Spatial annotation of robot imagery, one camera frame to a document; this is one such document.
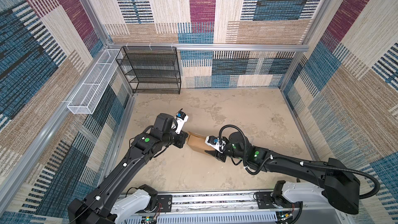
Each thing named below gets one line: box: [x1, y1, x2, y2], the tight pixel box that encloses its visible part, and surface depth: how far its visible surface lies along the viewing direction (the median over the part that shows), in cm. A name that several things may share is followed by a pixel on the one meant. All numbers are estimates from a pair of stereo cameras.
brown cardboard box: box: [186, 130, 216, 156], surface depth 77 cm
